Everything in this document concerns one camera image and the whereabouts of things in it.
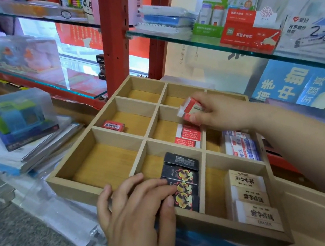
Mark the person's left thumb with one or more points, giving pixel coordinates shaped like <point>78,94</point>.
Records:
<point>170,217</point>

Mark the person's left hand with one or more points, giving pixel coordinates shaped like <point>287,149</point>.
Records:
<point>131,233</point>

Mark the clear pack with cartoon figures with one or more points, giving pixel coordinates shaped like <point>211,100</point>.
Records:
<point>22,55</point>

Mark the green box of white bottles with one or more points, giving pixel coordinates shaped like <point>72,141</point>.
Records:
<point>212,14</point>

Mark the small black box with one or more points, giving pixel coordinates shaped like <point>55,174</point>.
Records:
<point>101,68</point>

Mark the white blue wrapped eraser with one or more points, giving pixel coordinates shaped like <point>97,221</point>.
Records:
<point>248,153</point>
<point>236,134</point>
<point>241,144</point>

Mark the red white boxed eraser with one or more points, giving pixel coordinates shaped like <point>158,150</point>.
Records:
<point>191,132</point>
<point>189,108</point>
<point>186,142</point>

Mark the small red eraser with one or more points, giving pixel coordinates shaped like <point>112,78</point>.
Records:
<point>113,126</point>

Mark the red paper sheet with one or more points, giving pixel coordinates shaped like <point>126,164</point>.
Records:
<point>78,36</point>

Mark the person's left middle finger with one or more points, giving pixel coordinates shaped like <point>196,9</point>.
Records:
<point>148,187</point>

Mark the stack of wrapped books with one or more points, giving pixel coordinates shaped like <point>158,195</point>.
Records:
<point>8,157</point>

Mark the person's right hand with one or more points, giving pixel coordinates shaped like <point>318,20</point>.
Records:
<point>226,113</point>

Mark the white carded stationery packet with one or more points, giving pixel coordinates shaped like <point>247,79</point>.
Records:
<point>310,37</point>

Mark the white card with red swirl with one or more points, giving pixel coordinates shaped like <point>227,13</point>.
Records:
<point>265,17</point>

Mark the clear plastic wrapped bundle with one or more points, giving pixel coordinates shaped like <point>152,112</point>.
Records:
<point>55,209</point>

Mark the stack of clear blue packs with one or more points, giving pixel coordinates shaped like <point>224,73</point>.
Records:
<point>166,22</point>

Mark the clear box with blue toy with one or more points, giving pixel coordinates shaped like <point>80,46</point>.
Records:
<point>19,120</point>

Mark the person's right forearm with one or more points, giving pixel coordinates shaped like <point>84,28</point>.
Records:
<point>308,152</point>

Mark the black patterned eraser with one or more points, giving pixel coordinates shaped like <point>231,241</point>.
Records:
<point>186,201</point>
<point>186,187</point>
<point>181,160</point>
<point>180,174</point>

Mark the wooden compartment tray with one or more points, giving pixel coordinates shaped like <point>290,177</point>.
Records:
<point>107,165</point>

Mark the beige sleeved white eraser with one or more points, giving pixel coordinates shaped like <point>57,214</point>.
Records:
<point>260,215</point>
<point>252,197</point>
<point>246,179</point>

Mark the blue printed packet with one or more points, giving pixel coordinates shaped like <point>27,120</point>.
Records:
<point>293,82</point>

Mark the person's left little finger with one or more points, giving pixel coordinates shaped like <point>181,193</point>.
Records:
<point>103,202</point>

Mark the person's right thumb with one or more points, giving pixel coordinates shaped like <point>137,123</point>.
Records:
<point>201,118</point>

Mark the glass shelf with red rail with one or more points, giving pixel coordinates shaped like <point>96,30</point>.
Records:
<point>49,85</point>

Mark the red cardboard box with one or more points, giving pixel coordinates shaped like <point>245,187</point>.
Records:
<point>245,34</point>

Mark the red metal shelf post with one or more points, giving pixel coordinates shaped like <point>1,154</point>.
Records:
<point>159,18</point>
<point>115,35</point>

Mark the long glass shelf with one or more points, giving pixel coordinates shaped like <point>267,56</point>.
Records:
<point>230,48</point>

